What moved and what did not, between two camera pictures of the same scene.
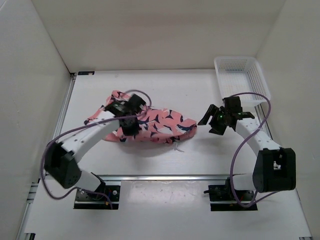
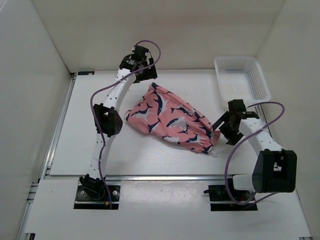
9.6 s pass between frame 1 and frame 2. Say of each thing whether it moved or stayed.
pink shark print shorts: moved
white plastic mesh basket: stayed
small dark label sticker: stayed
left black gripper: moved
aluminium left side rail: stayed
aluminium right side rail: stayed
